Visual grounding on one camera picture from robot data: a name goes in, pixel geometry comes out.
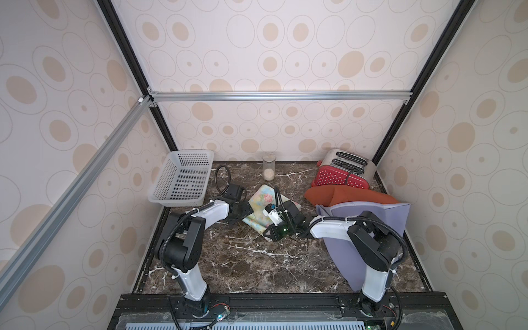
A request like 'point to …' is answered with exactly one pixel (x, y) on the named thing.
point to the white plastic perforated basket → (181, 179)
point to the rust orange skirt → (331, 195)
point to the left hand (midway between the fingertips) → (252, 211)
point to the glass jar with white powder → (269, 166)
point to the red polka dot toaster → (342, 168)
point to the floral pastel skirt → (265, 195)
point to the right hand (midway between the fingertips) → (271, 230)
